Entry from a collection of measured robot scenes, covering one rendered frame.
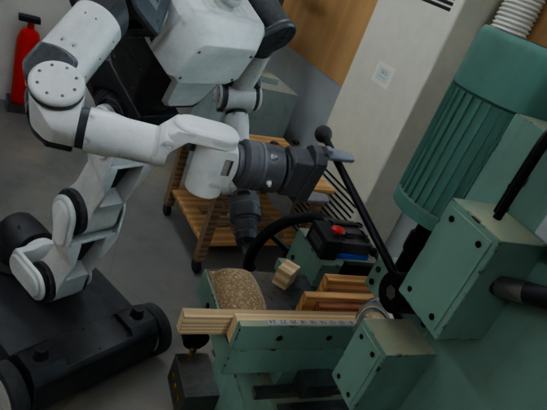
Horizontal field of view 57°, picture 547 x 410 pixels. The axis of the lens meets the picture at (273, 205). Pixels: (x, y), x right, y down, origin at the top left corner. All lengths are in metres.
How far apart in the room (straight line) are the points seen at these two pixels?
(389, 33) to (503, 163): 1.83
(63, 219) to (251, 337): 0.85
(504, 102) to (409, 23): 1.70
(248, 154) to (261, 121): 2.34
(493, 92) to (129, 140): 0.54
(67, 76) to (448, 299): 0.61
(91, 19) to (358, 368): 0.69
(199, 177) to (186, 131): 0.09
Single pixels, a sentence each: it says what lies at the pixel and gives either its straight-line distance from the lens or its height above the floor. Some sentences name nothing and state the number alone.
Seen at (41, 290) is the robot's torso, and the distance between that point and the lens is 1.80.
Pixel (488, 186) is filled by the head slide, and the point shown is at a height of 1.30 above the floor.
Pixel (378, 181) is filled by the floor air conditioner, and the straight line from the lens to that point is 2.42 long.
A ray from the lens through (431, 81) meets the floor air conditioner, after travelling 2.32.
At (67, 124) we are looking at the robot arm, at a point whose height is 1.15.
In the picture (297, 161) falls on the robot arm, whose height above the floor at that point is 1.18.
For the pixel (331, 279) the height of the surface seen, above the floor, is 0.97.
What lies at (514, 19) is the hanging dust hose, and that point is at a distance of 2.27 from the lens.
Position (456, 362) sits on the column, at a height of 1.10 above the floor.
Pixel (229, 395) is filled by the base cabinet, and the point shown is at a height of 0.66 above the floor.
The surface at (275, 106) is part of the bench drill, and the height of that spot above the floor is 0.60.
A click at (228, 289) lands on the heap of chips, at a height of 0.92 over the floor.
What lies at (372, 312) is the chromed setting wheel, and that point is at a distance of 0.83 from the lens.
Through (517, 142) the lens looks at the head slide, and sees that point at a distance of 0.75.
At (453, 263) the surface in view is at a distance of 0.63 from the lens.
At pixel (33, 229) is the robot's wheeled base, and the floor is 0.36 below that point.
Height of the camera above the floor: 1.49
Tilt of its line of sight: 27 degrees down
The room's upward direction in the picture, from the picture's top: 22 degrees clockwise
